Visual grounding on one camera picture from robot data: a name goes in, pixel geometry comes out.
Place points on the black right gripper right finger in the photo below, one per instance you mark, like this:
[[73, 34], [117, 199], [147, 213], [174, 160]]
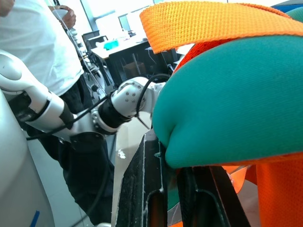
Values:
[[208, 203]]

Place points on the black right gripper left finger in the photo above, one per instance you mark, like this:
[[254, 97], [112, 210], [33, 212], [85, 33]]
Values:
[[135, 189]]

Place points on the orange and teal backpack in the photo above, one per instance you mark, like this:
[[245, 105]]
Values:
[[232, 94]]

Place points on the white handheld device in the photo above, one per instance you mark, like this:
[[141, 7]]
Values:
[[59, 14]]

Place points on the brown cardboard box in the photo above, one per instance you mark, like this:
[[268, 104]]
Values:
[[134, 69]]

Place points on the teal box on desk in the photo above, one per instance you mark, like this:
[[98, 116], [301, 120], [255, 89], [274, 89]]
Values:
[[111, 45]]

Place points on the person's bare hand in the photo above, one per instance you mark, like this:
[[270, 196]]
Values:
[[69, 17]]

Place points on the silver robot torso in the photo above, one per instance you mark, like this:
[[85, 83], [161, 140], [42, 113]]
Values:
[[16, 170]]

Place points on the black office chair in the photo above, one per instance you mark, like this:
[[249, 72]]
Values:
[[92, 39]]

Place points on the dark computer monitor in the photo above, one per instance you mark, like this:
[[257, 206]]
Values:
[[124, 22]]

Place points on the person in white shirt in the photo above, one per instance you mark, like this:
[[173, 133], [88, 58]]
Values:
[[40, 42]]

